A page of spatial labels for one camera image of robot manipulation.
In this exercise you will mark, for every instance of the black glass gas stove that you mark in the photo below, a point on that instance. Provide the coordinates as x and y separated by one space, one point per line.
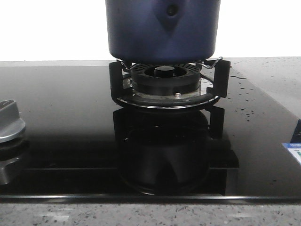
80 146

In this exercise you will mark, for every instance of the right black pot support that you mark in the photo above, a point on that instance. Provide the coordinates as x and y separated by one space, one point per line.
213 85

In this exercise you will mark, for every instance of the blue white energy label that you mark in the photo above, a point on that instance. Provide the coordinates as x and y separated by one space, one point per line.
294 146

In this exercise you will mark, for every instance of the silver right stove knob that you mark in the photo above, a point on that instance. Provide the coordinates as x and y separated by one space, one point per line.
11 124

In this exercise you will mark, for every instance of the right black gas burner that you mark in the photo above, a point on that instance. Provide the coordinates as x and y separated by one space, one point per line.
165 79

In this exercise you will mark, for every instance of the blue cooking pot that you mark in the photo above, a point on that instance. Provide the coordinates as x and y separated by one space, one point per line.
162 31

